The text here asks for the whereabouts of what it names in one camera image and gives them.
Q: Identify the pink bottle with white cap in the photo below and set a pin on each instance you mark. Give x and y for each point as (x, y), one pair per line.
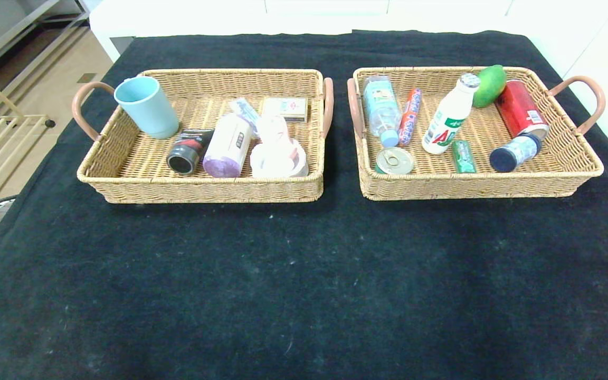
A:
(275, 134)

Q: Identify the tin can with green label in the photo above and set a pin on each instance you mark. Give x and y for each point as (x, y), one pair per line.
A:
(395, 161)

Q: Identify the black cosmetic tube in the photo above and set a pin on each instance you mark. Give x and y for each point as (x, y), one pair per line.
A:
(188, 152)

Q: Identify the orange sausage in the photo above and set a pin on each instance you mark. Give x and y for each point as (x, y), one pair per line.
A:
(410, 117)

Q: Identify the white milk drink bottle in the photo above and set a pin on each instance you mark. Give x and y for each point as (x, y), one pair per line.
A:
(449, 120)

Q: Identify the green chewing gum pack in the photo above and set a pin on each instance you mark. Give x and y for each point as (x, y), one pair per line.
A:
(464, 157)

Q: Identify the wicker basket with teal cup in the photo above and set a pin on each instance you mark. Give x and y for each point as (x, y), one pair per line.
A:
(151, 158)

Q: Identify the wicker basket with food items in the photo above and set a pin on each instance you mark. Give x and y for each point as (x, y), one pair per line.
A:
(547, 158)

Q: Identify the white tape roll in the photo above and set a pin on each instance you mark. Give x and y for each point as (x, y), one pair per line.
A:
(296, 168)

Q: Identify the small printed card box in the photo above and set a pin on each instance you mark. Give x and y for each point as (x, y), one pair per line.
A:
(288, 108)

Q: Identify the black table cloth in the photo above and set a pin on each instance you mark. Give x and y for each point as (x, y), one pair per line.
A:
(309, 290)

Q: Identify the clear plastic wrapped pack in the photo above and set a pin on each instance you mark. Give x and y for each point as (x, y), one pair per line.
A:
(243, 109)

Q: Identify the water bottle with blue label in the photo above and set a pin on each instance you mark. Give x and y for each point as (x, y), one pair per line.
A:
(380, 107)

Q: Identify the teal plastic cup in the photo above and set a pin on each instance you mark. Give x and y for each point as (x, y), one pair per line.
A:
(148, 108)

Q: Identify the jar with dark blue cap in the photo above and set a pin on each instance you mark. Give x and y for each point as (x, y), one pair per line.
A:
(512, 154)

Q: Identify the green mango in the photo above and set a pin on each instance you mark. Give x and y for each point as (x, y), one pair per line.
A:
(490, 85)

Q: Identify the red drink can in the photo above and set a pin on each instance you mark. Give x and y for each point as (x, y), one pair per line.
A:
(518, 109)

